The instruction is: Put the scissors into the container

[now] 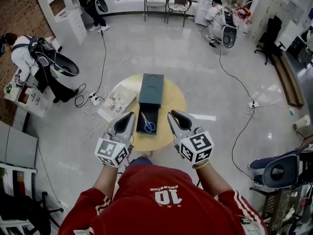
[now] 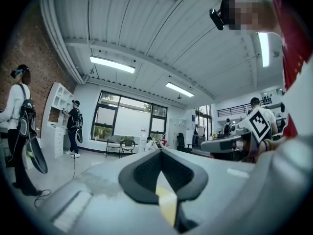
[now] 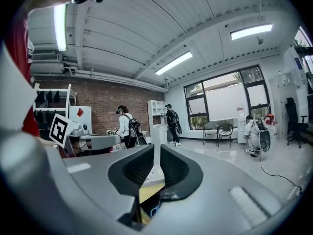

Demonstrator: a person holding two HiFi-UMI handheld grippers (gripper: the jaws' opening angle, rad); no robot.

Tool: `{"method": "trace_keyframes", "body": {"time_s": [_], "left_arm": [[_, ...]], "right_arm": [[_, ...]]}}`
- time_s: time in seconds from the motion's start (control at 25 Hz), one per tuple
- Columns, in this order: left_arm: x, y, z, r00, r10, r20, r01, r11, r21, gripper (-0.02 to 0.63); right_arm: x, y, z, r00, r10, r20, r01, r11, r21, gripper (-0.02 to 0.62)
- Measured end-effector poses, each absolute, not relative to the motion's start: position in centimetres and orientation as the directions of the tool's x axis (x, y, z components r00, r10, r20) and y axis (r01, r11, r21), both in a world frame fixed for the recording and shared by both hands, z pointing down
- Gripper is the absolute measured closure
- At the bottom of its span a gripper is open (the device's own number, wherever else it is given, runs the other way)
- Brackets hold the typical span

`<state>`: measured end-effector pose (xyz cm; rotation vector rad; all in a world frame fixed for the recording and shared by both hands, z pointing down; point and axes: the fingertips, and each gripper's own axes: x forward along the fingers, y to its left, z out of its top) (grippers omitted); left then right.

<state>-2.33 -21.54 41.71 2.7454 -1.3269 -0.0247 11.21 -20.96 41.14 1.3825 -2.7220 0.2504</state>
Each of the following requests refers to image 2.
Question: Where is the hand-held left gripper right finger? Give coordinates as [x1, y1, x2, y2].
[156, 135, 313, 235]

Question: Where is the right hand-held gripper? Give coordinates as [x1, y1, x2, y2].
[200, 107, 272, 162]

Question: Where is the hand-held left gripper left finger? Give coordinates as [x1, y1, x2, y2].
[36, 148, 177, 235]

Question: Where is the person's right forearm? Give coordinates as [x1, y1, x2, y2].
[255, 135, 288, 163]

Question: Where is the black mezzanine railing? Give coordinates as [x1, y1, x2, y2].
[216, 103, 253, 118]

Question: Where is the black office chair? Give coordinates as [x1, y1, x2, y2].
[176, 132, 193, 153]

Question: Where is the white locker cabinet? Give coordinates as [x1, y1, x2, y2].
[168, 117, 189, 149]

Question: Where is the black metal chair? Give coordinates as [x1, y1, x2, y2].
[119, 139, 136, 159]
[105, 135, 122, 159]

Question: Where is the long ceiling light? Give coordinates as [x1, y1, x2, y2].
[165, 81, 195, 98]
[89, 55, 136, 74]
[257, 32, 270, 68]

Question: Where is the black framed window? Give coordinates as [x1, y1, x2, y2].
[90, 90, 169, 142]

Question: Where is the white shelf cabinet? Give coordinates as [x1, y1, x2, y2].
[40, 82, 75, 159]

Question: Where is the person's head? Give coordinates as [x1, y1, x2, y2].
[220, 0, 279, 35]

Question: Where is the black floor cable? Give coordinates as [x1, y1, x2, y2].
[33, 153, 77, 209]

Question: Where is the black head camera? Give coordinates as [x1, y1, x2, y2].
[209, 7, 225, 31]

